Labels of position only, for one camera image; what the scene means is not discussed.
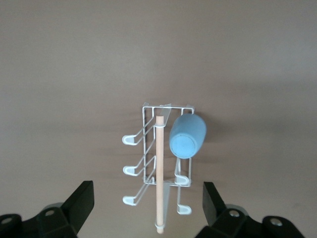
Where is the white wire cup holder rack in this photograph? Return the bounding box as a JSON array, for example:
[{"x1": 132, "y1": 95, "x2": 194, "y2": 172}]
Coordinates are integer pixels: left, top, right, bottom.
[{"x1": 121, "y1": 102, "x2": 194, "y2": 235}]

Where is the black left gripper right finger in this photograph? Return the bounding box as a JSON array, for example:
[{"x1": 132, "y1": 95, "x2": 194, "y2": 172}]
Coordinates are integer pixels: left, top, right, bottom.
[{"x1": 197, "y1": 181, "x2": 304, "y2": 238}]

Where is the brown table mat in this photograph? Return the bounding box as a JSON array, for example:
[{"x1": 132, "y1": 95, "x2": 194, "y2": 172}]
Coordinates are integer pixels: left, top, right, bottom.
[{"x1": 0, "y1": 0, "x2": 317, "y2": 238}]

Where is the blue plastic cup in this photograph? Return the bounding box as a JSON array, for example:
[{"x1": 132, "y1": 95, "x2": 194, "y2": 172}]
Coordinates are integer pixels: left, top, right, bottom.
[{"x1": 169, "y1": 114, "x2": 208, "y2": 159}]

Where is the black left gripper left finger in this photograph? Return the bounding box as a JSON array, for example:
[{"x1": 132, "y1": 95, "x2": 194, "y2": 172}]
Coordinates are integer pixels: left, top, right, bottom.
[{"x1": 0, "y1": 180, "x2": 96, "y2": 238}]

